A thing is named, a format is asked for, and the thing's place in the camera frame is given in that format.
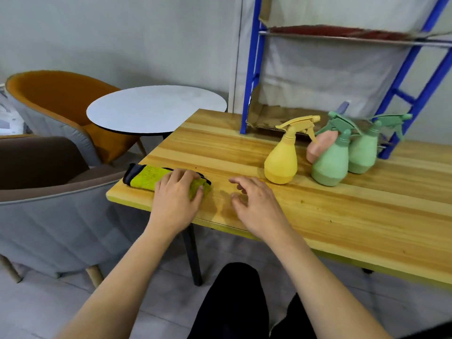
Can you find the green spray bottle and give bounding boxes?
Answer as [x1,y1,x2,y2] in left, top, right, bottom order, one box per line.
[310,111,362,187]
[347,113,413,175]

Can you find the person's left leg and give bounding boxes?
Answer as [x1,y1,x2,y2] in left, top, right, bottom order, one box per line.
[187,263,271,339]

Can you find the brown chair with grey shell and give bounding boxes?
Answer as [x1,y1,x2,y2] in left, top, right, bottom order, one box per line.
[0,136,153,289]

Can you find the person's leg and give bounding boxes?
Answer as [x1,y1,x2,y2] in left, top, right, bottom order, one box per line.
[187,263,271,339]
[270,292,318,339]

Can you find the green and black cloth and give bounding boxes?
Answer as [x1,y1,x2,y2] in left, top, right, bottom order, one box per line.
[122,163,212,201]

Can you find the person's right forearm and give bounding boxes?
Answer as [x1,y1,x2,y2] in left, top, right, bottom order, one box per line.
[272,232,393,339]

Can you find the person's left hand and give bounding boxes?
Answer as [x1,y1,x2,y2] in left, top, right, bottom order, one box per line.
[145,168,205,241]

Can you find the pink spray bottle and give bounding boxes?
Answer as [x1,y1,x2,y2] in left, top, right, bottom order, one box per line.
[306,101,350,165]

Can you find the person's right leg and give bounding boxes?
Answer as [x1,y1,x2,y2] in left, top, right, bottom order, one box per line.
[270,292,318,339]

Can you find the white cloth backdrop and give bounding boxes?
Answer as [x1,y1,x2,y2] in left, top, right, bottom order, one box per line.
[259,0,442,120]

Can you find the round white side table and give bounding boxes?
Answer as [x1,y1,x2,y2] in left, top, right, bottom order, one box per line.
[86,85,228,140]

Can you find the torn red-brown cardboard sheet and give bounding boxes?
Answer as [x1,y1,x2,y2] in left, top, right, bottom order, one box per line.
[259,0,452,42]

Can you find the yellow spray bottle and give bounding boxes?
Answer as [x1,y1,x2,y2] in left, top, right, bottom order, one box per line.
[264,115,321,185]

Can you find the person's right hand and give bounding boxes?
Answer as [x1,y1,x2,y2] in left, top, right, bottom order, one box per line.
[228,176,301,246]

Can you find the person's left forearm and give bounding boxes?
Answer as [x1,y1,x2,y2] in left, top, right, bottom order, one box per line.
[55,225,179,339]

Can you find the blue metal shelf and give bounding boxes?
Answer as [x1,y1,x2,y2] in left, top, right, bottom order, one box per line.
[240,0,452,160]

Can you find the stained brown cardboard sheet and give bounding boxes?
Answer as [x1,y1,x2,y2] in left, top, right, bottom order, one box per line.
[247,84,391,140]

